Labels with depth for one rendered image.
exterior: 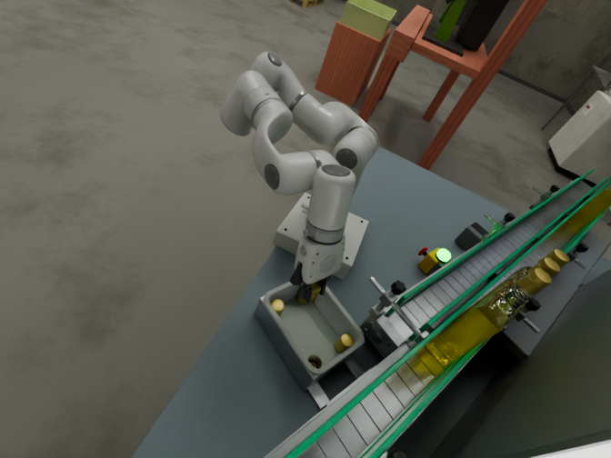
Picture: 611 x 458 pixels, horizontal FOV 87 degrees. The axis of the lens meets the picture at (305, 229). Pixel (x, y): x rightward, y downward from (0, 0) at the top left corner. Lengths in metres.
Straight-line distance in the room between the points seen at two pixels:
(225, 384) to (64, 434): 0.89
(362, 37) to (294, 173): 3.34
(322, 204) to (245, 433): 0.49
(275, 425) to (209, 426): 0.13
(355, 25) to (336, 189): 3.41
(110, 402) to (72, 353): 0.26
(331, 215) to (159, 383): 1.19
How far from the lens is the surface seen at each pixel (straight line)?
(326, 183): 0.55
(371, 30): 3.88
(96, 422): 1.58
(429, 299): 0.95
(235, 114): 0.79
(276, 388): 0.81
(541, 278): 0.74
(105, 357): 1.65
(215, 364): 0.81
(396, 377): 0.78
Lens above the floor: 1.51
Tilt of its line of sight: 44 degrees down
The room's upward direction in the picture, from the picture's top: 24 degrees clockwise
